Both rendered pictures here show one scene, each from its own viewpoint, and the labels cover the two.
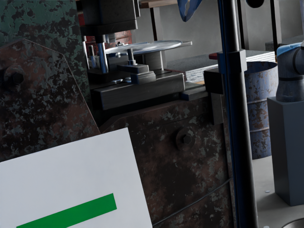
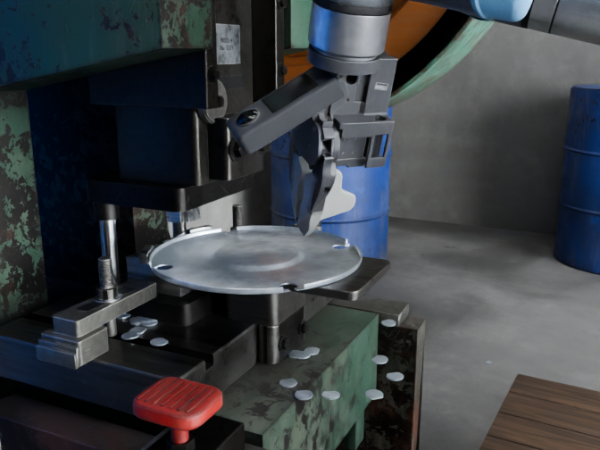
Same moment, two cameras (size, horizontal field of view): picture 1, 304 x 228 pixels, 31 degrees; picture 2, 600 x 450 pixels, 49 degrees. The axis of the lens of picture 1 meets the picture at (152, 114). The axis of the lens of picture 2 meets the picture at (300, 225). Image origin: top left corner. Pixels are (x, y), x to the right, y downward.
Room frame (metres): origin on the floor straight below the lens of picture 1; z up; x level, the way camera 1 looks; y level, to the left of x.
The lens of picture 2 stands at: (1.49, -0.74, 1.06)
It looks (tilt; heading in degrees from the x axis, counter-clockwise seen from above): 15 degrees down; 53
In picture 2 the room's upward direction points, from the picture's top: straight up
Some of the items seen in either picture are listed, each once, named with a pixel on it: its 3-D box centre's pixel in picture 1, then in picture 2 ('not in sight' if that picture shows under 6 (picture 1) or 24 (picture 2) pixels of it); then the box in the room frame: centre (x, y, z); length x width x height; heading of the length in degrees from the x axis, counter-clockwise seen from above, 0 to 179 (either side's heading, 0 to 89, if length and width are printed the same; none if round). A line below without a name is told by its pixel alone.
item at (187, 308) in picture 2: (111, 72); (180, 284); (1.90, 0.12, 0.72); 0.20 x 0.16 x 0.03; 28
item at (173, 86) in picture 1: (114, 84); (184, 312); (1.91, 0.12, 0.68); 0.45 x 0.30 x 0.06; 28
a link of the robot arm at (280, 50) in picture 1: (292, 59); not in sight; (2.29, -0.61, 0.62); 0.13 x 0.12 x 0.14; 32
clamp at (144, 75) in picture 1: (133, 64); (103, 299); (1.76, 0.04, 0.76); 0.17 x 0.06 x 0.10; 28
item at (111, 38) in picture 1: (109, 37); (185, 206); (1.91, 0.11, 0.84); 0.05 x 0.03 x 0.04; 28
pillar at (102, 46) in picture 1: (102, 51); (108, 238); (1.81, 0.13, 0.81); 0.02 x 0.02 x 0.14
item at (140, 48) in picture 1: (141, 47); (256, 254); (1.96, 0.00, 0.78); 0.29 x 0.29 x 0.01
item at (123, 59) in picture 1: (111, 61); (185, 261); (1.91, 0.11, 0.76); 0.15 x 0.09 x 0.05; 28
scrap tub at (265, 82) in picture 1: (243, 109); not in sight; (3.06, -0.52, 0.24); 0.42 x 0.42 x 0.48
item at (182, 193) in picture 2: (105, 31); (176, 190); (1.90, 0.12, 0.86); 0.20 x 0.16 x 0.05; 28
